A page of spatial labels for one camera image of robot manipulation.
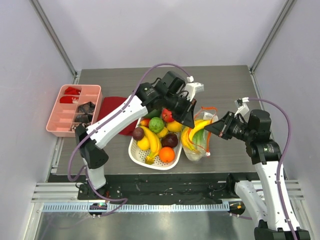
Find small yellow banana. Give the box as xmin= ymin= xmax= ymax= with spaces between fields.
xmin=156 ymin=127 xmax=169 ymax=139

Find dark wrapped items in tray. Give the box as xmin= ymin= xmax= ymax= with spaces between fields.
xmin=70 ymin=101 xmax=96 ymax=132

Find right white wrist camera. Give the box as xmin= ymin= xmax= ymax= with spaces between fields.
xmin=234 ymin=97 xmax=250 ymax=117

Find red folded cloth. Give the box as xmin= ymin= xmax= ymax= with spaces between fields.
xmin=97 ymin=96 xmax=138 ymax=137

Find yellow banana bunch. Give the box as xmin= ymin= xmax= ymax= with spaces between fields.
xmin=181 ymin=119 xmax=214 ymax=147

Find green avocado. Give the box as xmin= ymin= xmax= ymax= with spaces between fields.
xmin=144 ymin=109 xmax=162 ymax=119

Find yellow lemon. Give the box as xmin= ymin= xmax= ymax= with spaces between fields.
xmin=166 ymin=121 xmax=183 ymax=133
xmin=137 ymin=136 xmax=150 ymax=151

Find clear zip top bag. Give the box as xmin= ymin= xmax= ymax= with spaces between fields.
xmin=180 ymin=106 xmax=219 ymax=162

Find pink compartment tray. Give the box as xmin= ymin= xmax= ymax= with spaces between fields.
xmin=46 ymin=84 xmax=103 ymax=138

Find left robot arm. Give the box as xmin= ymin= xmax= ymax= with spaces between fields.
xmin=75 ymin=71 xmax=204 ymax=200

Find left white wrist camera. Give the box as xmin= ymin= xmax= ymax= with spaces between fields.
xmin=184 ymin=76 xmax=205 ymax=102

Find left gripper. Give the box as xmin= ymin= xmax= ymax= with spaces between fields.
xmin=163 ymin=93 xmax=197 ymax=129

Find dark red mangosteen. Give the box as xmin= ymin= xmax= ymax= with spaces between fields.
xmin=161 ymin=133 xmax=179 ymax=148

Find red items in tray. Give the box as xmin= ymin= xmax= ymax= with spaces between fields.
xmin=59 ymin=86 xmax=81 ymax=104

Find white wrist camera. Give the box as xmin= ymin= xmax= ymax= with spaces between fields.
xmin=184 ymin=76 xmax=205 ymax=102
xmin=234 ymin=97 xmax=250 ymax=117

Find small green cabbage ball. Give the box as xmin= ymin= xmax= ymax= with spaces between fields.
xmin=148 ymin=117 xmax=165 ymax=134

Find green white cabbage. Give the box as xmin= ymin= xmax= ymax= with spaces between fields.
xmin=183 ymin=129 xmax=211 ymax=162

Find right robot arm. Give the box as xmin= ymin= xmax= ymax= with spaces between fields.
xmin=205 ymin=109 xmax=311 ymax=240

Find white perforated fruit basket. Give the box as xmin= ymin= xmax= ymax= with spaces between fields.
xmin=128 ymin=117 xmax=182 ymax=171

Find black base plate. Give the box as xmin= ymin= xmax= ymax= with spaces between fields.
xmin=47 ymin=172 xmax=270 ymax=205

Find dark purple fig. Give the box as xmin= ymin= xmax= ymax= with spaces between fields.
xmin=132 ymin=127 xmax=145 ymax=141

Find red apple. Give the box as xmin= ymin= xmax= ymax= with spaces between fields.
xmin=161 ymin=108 xmax=174 ymax=123

